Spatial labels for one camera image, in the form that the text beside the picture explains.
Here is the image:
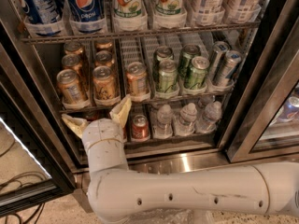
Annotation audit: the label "can behind right door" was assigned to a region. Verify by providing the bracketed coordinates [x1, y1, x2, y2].
[278, 96, 299, 122]

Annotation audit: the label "green can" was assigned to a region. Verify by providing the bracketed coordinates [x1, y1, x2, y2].
[178, 44, 201, 78]
[184, 56, 209, 90]
[152, 46, 174, 81]
[156, 60, 178, 93]

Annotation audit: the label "green can back left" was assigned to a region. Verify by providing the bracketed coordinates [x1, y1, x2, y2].
[152, 46, 174, 81]

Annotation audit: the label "silver can back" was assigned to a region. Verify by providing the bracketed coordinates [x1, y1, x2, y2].
[208, 41, 230, 79]

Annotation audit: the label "orange can middle left column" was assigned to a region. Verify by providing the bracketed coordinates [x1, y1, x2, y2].
[61, 53, 90, 91]

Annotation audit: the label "green can back right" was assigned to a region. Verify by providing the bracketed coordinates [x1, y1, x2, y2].
[178, 44, 201, 78]

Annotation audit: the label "red can front middle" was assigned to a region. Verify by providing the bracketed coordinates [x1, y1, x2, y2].
[122, 126, 127, 142]

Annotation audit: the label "upper wire shelf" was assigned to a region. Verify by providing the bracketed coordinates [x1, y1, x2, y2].
[20, 21, 260, 44]

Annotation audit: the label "open glass fridge door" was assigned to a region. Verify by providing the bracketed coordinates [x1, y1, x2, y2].
[0, 44, 75, 216]

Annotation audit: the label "clear plastic bin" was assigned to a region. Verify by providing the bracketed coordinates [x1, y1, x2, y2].
[123, 209, 214, 224]

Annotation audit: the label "closed right fridge door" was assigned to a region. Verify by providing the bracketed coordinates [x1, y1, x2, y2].
[221, 0, 299, 162]

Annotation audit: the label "red can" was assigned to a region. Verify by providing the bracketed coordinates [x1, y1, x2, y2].
[132, 114, 150, 140]
[122, 126, 127, 142]
[83, 111, 100, 121]

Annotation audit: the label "wire shelf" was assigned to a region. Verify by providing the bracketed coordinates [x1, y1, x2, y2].
[60, 86, 232, 114]
[20, 21, 260, 44]

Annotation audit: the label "water bottle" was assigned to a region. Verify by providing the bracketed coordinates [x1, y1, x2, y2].
[154, 105, 173, 139]
[195, 101, 222, 133]
[174, 103, 197, 136]

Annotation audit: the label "orange can front left column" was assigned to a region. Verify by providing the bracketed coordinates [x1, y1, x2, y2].
[57, 69, 88, 105]

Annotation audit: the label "green can front right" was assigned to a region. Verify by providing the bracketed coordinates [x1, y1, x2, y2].
[184, 56, 209, 90]

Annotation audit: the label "red can front right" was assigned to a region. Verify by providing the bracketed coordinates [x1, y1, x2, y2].
[132, 114, 150, 140]

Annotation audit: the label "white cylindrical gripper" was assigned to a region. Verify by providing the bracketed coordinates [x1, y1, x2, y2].
[62, 94, 132, 150]

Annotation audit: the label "blue pepsi bottle right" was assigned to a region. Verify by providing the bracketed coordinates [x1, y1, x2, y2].
[67, 0, 105, 34]

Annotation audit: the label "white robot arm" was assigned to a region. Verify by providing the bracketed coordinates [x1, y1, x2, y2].
[62, 114, 299, 224]

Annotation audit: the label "red can back left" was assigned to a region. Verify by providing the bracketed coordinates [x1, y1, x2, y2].
[83, 111, 100, 121]

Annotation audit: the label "orange can back left column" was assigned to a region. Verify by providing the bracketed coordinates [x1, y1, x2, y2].
[64, 41, 88, 62]

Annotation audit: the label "7up bottle left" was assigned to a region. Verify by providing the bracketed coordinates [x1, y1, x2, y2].
[112, 0, 142, 19]

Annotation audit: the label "blue pepsi bottle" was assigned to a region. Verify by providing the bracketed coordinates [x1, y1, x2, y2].
[19, 0, 63, 36]
[67, 0, 105, 34]

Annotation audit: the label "silver can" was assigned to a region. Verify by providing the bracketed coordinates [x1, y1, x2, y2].
[208, 41, 230, 79]
[213, 50, 242, 87]

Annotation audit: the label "water bottle middle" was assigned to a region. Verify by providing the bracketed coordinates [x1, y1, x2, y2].
[174, 103, 197, 136]

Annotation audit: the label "water bottle right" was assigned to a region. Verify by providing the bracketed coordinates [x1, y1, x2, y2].
[195, 101, 222, 133]

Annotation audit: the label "silver can front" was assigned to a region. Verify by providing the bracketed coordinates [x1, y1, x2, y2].
[213, 50, 242, 87]

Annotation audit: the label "orange can column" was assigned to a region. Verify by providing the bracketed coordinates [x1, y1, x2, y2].
[64, 41, 88, 62]
[94, 50, 115, 69]
[61, 53, 90, 91]
[94, 40, 113, 52]
[57, 69, 88, 105]
[93, 65, 119, 101]
[126, 62, 148, 96]

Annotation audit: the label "blue pepsi bottle left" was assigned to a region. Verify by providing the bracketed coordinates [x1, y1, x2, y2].
[19, 0, 63, 36]

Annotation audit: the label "green can front left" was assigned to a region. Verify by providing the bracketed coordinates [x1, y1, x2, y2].
[156, 60, 178, 93]

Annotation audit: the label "black cables on floor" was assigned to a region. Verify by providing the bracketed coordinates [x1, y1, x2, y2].
[0, 203, 46, 224]

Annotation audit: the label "middle wire shelf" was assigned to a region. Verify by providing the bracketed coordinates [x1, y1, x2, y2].
[60, 86, 232, 114]

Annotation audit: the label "water bottle left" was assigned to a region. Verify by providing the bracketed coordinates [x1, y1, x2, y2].
[154, 105, 173, 139]

